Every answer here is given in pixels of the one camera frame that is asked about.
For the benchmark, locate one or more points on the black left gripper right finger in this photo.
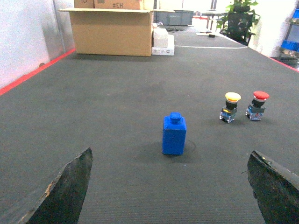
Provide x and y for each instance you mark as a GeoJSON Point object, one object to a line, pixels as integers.
{"type": "Point", "coordinates": [275, 188]}

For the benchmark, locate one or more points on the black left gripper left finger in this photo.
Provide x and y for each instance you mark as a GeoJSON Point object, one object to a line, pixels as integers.
{"type": "Point", "coordinates": [61, 202]}

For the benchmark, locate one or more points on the blue block part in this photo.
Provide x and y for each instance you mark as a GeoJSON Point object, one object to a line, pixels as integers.
{"type": "Point", "coordinates": [174, 134]}

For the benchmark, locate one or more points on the potted green plant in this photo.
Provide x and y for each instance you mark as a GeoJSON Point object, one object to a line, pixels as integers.
{"type": "Point", "coordinates": [238, 21]}

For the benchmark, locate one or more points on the large open cardboard box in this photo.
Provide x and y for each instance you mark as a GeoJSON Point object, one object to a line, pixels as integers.
{"type": "Point", "coordinates": [119, 32]}

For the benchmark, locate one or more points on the white flat box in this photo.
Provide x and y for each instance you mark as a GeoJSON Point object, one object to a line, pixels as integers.
{"type": "Point", "coordinates": [165, 51]}

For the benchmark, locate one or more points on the red push button switch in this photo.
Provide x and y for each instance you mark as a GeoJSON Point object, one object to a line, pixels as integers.
{"type": "Point", "coordinates": [256, 109]}

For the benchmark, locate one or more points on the yellow push button switch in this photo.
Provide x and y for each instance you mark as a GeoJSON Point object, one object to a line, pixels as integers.
{"type": "Point", "coordinates": [228, 112]}

